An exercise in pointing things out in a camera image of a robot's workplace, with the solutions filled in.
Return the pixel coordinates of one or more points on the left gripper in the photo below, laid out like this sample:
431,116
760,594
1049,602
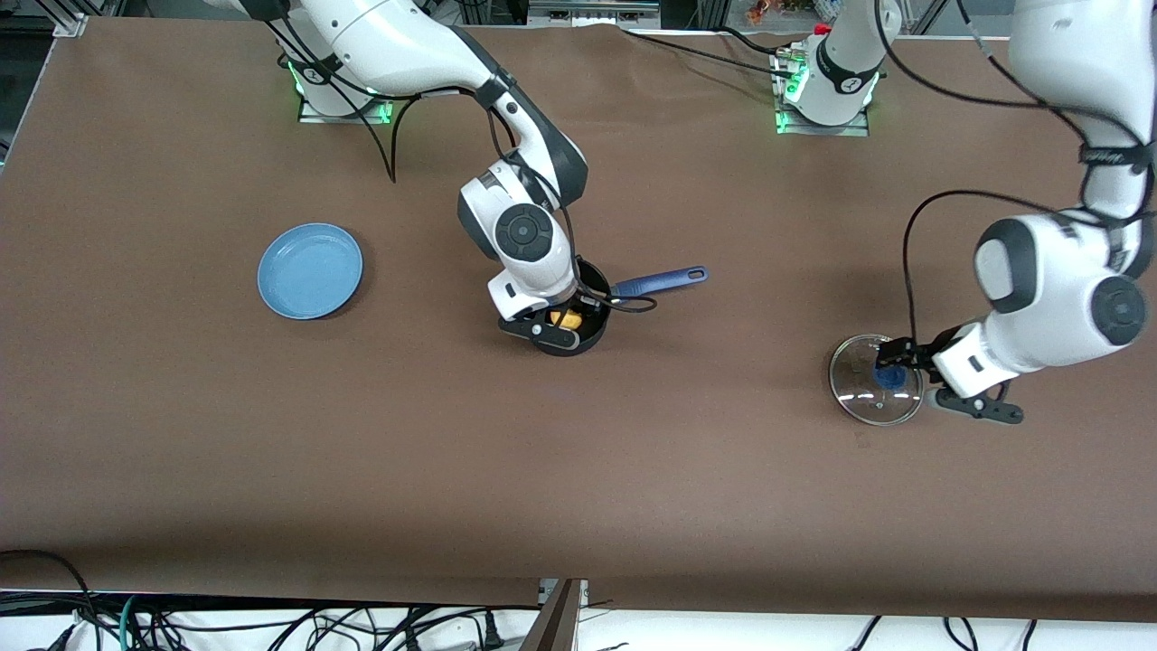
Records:
923,352

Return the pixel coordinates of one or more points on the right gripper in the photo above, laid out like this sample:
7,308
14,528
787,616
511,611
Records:
579,304

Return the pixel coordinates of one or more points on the yellow potato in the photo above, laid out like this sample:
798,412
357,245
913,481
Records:
569,318

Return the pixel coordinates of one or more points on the glass lid with blue knob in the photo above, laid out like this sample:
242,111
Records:
859,398

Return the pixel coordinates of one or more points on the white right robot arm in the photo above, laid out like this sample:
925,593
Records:
407,45

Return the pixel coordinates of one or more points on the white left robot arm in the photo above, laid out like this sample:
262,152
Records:
1058,271

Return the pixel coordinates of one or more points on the brown table cover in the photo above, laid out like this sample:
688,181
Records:
578,470

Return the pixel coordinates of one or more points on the blue round plate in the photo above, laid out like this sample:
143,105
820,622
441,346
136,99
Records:
310,271

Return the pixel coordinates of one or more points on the black power plug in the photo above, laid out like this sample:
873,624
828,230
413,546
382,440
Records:
491,630

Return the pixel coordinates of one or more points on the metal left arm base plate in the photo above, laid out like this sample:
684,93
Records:
859,130

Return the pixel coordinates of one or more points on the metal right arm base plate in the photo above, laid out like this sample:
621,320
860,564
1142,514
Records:
312,116

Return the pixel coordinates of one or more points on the aluminium rail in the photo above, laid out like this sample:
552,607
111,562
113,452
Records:
592,13

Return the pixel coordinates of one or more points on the aluminium post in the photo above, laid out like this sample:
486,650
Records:
556,624

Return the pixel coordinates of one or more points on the aluminium corner bracket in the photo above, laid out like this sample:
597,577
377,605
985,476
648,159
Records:
70,25

